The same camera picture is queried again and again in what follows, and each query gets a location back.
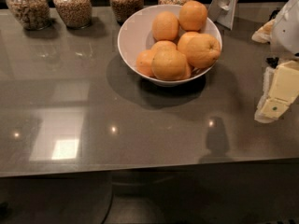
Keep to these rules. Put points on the glass jar dark grains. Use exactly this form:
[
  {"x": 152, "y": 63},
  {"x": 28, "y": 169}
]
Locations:
[{"x": 123, "y": 9}]

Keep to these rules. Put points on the glass jar tan grains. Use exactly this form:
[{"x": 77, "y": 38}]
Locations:
[{"x": 75, "y": 14}]

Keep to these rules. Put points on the orange top right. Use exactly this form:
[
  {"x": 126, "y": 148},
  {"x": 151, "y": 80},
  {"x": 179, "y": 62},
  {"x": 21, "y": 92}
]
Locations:
[{"x": 192, "y": 16}]

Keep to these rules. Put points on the glass jar light cereal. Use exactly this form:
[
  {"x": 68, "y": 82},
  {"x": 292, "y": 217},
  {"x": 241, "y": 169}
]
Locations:
[{"x": 31, "y": 14}]

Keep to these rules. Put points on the white ceramic bowl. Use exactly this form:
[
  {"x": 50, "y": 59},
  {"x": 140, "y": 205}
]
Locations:
[{"x": 135, "y": 36}]

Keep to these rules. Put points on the orange middle behind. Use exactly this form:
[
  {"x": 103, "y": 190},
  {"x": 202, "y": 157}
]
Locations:
[{"x": 184, "y": 40}]

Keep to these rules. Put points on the large orange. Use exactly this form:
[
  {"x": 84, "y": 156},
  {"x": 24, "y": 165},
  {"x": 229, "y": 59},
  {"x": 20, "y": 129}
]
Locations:
[
  {"x": 169, "y": 65},
  {"x": 203, "y": 51}
]

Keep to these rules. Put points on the orange top left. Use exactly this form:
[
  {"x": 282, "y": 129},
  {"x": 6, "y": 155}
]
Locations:
[{"x": 165, "y": 26}]

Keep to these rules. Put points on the large front orange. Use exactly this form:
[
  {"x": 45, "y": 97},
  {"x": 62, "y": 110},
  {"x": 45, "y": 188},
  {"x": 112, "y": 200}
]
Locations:
[{"x": 169, "y": 65}]

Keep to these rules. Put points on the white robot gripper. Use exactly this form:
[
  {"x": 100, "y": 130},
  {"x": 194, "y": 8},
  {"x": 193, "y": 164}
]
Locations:
[{"x": 287, "y": 32}]

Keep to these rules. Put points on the white folded card stand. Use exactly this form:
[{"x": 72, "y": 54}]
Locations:
[{"x": 223, "y": 12}]

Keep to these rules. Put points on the orange center partly hidden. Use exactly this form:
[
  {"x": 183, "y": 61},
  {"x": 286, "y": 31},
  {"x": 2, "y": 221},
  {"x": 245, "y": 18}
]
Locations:
[{"x": 164, "y": 44}]

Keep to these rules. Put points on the orange front left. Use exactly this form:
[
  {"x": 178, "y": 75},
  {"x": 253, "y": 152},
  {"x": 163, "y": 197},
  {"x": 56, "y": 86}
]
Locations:
[{"x": 143, "y": 62}]

